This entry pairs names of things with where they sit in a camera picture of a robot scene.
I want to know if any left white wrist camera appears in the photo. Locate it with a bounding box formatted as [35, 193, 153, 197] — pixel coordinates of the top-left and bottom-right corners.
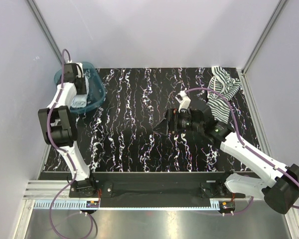
[63, 63, 84, 83]

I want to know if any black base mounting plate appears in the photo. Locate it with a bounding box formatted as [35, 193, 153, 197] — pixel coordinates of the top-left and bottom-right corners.
[68, 171, 247, 200]

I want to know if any teal transparent plastic bin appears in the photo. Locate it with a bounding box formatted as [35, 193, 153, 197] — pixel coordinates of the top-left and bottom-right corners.
[47, 61, 106, 115]

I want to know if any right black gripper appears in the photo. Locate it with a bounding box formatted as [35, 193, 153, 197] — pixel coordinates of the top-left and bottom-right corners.
[152, 109, 203, 135]

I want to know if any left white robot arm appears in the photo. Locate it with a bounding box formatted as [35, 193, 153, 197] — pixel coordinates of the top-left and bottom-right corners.
[38, 82, 98, 197]

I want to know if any black white striped towel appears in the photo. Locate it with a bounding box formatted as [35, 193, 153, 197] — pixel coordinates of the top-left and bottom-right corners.
[207, 66, 241, 123]

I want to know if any white slotted cable duct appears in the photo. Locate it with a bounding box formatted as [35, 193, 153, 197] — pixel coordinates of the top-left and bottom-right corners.
[33, 199, 222, 211]

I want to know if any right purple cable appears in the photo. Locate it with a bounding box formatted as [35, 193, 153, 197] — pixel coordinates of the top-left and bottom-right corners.
[184, 87, 299, 216]

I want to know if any light blue towel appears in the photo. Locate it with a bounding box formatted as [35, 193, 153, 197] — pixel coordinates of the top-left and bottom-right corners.
[71, 77, 89, 109]

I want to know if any left aluminium frame post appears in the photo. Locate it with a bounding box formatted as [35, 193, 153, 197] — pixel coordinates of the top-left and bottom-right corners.
[25, 0, 62, 64]

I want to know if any right aluminium frame post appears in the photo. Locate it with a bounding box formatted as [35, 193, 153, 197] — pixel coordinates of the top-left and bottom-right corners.
[241, 0, 289, 75]

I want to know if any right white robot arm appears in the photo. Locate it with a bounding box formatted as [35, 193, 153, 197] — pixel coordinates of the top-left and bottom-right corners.
[153, 109, 299, 214]

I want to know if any aluminium frame post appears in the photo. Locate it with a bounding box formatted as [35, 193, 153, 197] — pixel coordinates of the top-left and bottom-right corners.
[25, 0, 62, 64]
[241, 0, 289, 75]

